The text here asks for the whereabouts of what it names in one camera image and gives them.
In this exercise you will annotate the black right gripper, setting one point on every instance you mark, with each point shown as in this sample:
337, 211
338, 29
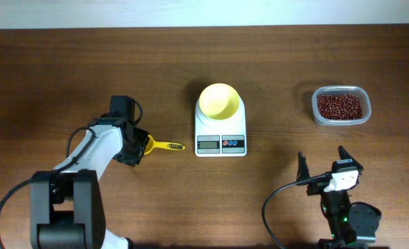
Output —
318, 187

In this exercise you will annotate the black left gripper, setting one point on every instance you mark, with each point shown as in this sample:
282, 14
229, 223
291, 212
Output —
137, 149

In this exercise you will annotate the yellow plastic measuring scoop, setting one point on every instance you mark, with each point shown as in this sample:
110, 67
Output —
153, 144

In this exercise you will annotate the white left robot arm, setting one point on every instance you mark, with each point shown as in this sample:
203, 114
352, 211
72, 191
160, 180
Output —
66, 209

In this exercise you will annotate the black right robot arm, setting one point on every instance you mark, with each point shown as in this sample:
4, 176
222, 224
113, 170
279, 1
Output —
352, 225

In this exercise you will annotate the white digital kitchen scale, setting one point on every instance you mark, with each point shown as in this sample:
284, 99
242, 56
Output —
221, 138

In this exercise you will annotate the yellow plastic bowl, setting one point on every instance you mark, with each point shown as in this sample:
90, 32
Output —
219, 101

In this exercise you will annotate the red adzuki beans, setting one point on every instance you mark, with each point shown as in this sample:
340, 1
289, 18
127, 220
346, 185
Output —
339, 107

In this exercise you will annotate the clear plastic food container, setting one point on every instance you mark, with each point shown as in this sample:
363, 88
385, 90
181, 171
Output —
356, 91

